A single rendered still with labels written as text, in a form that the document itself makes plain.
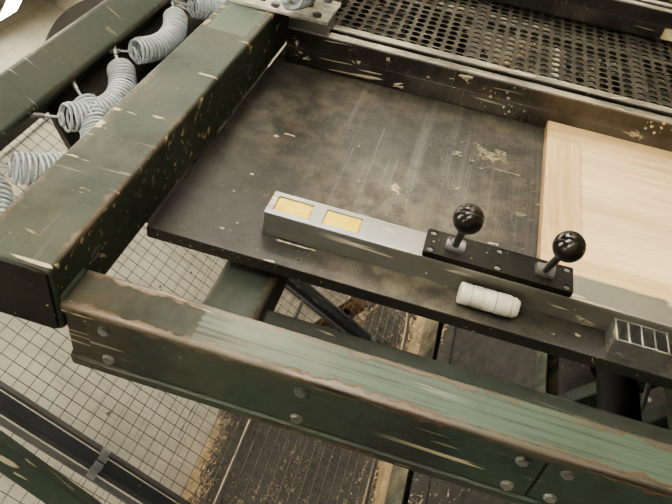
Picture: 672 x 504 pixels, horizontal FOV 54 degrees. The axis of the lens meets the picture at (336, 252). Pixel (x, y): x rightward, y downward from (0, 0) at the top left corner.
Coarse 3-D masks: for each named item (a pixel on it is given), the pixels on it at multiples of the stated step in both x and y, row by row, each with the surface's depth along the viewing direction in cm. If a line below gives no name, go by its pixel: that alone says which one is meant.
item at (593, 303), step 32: (288, 224) 90; (320, 224) 89; (384, 224) 91; (352, 256) 91; (384, 256) 89; (416, 256) 88; (512, 288) 87; (576, 288) 87; (608, 288) 88; (576, 320) 88; (608, 320) 86; (640, 320) 85
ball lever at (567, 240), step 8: (568, 232) 76; (576, 232) 76; (560, 240) 76; (568, 240) 76; (576, 240) 75; (584, 240) 76; (552, 248) 77; (560, 248) 76; (568, 248) 75; (576, 248) 75; (584, 248) 76; (560, 256) 76; (568, 256) 76; (576, 256) 76; (536, 264) 87; (544, 264) 86; (552, 264) 83; (536, 272) 86; (544, 272) 86; (552, 272) 86
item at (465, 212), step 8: (456, 208) 78; (464, 208) 77; (472, 208) 77; (480, 208) 78; (456, 216) 77; (464, 216) 77; (472, 216) 77; (480, 216) 77; (456, 224) 78; (464, 224) 77; (472, 224) 77; (480, 224) 77; (464, 232) 78; (472, 232) 77; (448, 240) 87; (456, 240) 85; (448, 248) 87; (456, 248) 87; (464, 248) 87
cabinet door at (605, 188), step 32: (576, 128) 122; (544, 160) 114; (576, 160) 114; (608, 160) 116; (640, 160) 117; (544, 192) 106; (576, 192) 107; (608, 192) 109; (640, 192) 110; (544, 224) 100; (576, 224) 101; (608, 224) 102; (640, 224) 103; (544, 256) 94; (608, 256) 97; (640, 256) 98; (640, 288) 92
